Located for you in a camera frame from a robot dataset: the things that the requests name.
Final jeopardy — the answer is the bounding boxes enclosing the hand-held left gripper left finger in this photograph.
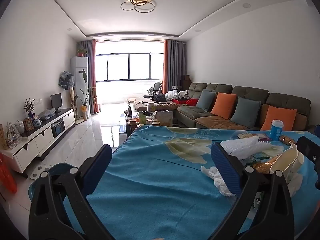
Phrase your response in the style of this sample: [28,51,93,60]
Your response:
[28,144,113,240]

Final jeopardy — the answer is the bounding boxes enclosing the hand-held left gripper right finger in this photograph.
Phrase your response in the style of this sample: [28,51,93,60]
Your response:
[211,142,295,240]

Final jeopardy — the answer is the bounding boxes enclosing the white foam fruit net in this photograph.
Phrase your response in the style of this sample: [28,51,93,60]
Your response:
[220,136,272,160]

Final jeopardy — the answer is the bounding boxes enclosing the teal plastic bin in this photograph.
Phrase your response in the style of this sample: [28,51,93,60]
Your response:
[29,163,82,203]

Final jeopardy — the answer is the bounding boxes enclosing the crumpled white tissue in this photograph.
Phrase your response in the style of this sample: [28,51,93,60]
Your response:
[201,166,236,197]

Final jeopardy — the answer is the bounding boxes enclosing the cream paper cup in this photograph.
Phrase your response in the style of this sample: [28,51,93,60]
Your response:
[270,147,298,176]
[290,151,305,175]

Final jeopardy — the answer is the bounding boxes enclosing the brown snack wrapper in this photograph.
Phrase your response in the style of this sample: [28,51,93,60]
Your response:
[279,135,297,146]

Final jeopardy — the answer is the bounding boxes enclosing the white plastic wrapper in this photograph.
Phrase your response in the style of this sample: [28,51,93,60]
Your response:
[285,174,303,198]

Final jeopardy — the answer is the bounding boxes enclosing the blue and white cup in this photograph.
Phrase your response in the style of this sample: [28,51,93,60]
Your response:
[269,119,284,141]

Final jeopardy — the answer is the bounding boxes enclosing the orange cushion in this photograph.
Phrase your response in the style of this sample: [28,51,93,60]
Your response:
[260,105,297,132]
[210,92,237,120]

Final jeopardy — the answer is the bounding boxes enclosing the glass coffee table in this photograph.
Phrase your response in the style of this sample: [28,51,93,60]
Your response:
[117,112,180,138]

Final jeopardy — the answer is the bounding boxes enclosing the clear printed plastic wrapper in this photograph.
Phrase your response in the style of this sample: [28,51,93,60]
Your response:
[252,191,265,209]

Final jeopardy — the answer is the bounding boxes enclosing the group of glass jars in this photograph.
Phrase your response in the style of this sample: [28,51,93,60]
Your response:
[125,119,160,137]

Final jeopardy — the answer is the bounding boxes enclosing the large teal cushion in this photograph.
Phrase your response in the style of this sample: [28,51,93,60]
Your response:
[230,97,262,128]

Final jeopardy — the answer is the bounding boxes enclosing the white bathroom scale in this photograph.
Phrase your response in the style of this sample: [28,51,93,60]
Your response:
[30,165,50,180]

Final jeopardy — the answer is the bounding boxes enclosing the white and black cabinet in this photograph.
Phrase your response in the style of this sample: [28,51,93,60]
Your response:
[0,108,76,173]

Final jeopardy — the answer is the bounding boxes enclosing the tall floor plant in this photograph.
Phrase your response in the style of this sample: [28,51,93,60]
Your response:
[74,69,97,120]

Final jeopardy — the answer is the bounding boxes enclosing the small teal cushion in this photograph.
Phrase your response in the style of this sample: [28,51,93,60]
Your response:
[196,89,217,112]

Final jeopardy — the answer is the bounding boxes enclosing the clear plastic bag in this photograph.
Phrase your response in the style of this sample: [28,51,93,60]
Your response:
[39,108,56,120]

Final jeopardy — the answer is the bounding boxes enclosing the red cloth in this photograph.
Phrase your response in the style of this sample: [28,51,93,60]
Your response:
[171,98,199,106]

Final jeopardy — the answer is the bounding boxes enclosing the olive green sofa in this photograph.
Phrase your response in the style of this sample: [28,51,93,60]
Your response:
[132,82,312,132]

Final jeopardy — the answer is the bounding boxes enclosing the black monitor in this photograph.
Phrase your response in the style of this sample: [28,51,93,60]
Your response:
[50,93,63,113]

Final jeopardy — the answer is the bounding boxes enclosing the beige paper bag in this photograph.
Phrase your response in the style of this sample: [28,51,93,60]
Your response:
[155,110,174,127]

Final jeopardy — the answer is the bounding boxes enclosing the grey and orange curtain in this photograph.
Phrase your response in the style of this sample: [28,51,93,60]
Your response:
[77,39,100,114]
[162,39,187,94]

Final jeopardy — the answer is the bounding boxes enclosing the white standing air conditioner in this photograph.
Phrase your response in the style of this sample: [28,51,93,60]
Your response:
[70,56,89,118]

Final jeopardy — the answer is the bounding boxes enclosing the pile of white clothes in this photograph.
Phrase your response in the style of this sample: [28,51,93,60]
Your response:
[165,89,189,100]

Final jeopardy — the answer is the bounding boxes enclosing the clear wrapped ornament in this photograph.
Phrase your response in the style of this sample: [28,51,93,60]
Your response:
[5,122,22,149]

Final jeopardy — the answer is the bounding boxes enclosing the plant in blue vase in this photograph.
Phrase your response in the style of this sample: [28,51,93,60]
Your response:
[24,98,35,119]

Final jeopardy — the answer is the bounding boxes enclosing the cloth covered standing fan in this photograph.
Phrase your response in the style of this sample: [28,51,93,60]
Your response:
[58,70,75,110]

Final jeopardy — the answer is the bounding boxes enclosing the brown stacked boxes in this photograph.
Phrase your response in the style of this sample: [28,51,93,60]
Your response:
[180,75,192,90]

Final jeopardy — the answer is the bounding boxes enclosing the black office chair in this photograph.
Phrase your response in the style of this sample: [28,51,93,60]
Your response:
[143,82,163,99]

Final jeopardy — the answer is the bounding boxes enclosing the dark framed window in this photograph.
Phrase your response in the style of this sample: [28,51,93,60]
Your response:
[96,52,164,82]

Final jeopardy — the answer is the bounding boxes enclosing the wooden picture frame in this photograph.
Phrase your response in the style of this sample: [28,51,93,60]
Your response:
[23,118,35,131]

